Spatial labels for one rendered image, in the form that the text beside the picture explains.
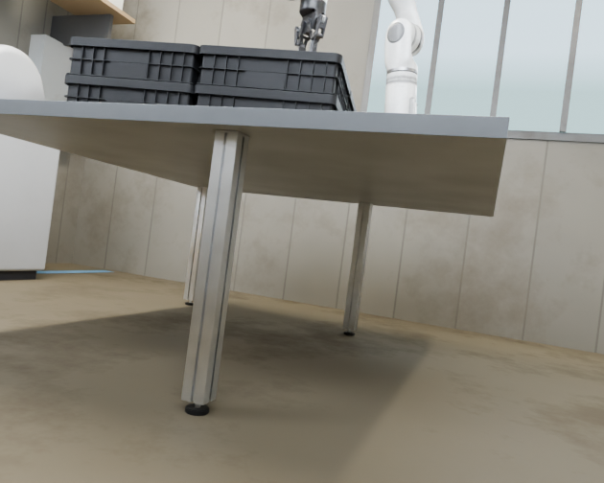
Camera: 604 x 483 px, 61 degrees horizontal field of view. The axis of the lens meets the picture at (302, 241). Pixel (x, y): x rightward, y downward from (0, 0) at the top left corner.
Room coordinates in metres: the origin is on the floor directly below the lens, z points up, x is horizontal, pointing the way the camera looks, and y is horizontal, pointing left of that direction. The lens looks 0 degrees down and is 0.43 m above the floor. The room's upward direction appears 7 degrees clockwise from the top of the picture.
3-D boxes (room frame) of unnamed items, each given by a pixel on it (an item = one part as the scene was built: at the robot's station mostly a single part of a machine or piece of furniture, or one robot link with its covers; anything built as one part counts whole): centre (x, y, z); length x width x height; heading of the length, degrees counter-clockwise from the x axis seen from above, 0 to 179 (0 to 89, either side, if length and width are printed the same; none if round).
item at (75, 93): (1.60, 0.52, 0.76); 0.40 x 0.30 x 0.12; 80
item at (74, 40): (1.60, 0.52, 0.92); 0.40 x 0.30 x 0.02; 80
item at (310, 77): (1.53, 0.13, 0.87); 0.40 x 0.30 x 0.11; 80
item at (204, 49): (1.53, 0.13, 0.92); 0.40 x 0.30 x 0.02; 80
